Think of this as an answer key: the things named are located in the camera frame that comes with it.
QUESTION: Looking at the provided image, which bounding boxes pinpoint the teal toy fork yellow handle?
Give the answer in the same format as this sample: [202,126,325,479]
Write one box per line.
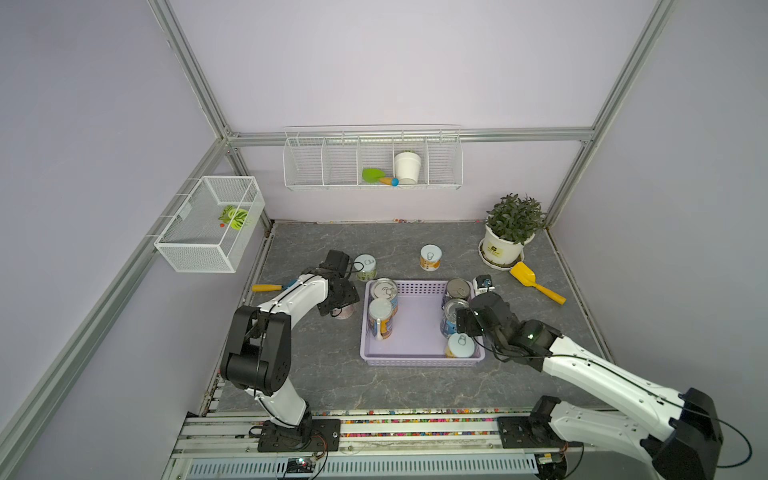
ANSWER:
[251,282,293,293]

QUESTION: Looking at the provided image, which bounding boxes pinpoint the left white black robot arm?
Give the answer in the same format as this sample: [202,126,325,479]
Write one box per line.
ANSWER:
[219,250,360,433]

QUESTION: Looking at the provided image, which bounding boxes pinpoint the potted green plant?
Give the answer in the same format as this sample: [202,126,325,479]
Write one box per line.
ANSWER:
[482,193,545,267]

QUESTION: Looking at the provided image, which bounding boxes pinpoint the white mesh side basket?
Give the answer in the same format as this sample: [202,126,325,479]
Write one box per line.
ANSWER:
[154,175,265,274]

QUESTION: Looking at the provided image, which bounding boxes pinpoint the yellow toy shovel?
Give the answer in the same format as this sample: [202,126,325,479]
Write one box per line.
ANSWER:
[509,261,566,305]

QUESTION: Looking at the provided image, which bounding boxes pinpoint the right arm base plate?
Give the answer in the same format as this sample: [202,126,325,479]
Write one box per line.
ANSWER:
[497,416,584,451]

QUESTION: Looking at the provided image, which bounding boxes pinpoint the green label small can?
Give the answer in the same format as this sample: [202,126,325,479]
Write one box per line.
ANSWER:
[353,254,377,282]

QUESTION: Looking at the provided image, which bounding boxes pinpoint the purple plastic basket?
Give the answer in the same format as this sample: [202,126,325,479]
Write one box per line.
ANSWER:
[359,280,486,368]

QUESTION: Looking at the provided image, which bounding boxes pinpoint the tall colourful snack tube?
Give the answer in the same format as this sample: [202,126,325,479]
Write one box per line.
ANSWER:
[368,298,394,341]

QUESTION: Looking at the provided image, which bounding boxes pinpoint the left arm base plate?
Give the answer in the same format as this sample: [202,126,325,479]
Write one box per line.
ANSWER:
[257,417,341,453]

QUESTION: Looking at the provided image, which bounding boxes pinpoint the green toy scoop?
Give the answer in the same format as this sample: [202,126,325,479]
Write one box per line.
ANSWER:
[362,168,399,187]

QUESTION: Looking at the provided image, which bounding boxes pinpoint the small white pot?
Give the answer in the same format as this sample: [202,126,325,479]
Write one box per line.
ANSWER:
[394,151,422,186]

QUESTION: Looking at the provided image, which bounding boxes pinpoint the white wire wall shelf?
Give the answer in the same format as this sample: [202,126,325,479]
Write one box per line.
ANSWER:
[282,126,464,190]

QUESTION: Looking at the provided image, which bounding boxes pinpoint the aluminium mounting rail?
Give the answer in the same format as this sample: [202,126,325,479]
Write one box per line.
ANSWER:
[162,412,658,479]

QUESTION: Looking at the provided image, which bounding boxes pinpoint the blue soup can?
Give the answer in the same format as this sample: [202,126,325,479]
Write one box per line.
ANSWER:
[440,299,469,338]
[370,278,398,315]

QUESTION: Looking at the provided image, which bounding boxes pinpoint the yellow label small can front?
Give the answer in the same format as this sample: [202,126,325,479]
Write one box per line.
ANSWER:
[445,333,476,359]

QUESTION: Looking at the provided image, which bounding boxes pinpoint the white plant saucer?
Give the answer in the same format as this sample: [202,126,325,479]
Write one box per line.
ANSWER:
[478,238,526,272]

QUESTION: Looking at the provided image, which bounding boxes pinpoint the pink label small can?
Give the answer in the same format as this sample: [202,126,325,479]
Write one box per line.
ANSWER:
[331,305,356,319]

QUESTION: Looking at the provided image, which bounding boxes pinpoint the green toy in basket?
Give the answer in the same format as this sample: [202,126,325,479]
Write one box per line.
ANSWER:
[219,205,249,231]

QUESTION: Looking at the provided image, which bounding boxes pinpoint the dark purple can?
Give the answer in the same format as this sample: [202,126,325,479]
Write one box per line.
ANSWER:
[444,278,472,303]

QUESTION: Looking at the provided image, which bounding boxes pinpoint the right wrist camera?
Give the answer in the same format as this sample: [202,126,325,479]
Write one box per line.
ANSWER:
[472,274,495,295]

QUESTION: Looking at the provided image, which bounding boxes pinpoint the coloured beads on edge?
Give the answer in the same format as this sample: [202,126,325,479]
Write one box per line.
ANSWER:
[313,408,530,439]

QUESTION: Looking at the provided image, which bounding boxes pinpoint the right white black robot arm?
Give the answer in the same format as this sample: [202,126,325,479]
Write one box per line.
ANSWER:
[456,292,724,479]

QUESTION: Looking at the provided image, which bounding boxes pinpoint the orange label small can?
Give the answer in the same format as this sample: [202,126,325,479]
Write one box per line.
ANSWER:
[420,244,443,272]

